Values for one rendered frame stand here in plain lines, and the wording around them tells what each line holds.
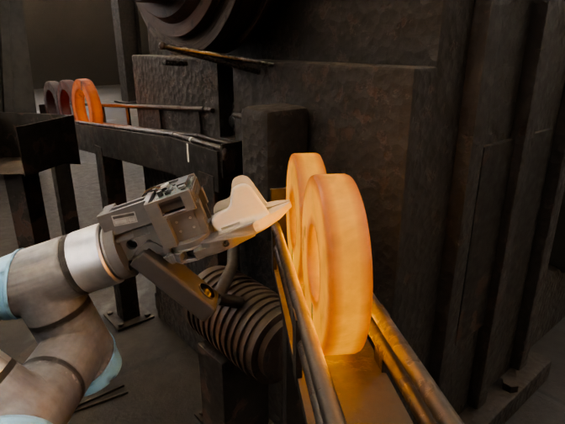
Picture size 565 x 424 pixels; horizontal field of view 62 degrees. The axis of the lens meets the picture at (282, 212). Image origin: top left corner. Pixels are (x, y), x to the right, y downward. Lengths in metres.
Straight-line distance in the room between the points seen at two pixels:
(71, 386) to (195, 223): 0.22
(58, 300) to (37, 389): 0.11
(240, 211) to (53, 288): 0.23
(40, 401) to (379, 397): 0.33
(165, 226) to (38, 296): 0.17
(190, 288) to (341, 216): 0.27
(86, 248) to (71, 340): 0.11
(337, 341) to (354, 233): 0.09
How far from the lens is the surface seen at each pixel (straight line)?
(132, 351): 1.60
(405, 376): 0.35
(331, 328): 0.36
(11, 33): 3.89
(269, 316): 0.71
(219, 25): 0.90
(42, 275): 0.59
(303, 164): 0.52
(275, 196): 0.64
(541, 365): 1.54
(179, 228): 0.54
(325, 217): 0.35
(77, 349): 0.61
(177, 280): 0.57
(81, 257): 0.57
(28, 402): 0.54
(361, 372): 0.42
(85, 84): 1.64
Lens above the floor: 0.91
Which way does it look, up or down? 20 degrees down
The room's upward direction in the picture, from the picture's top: straight up
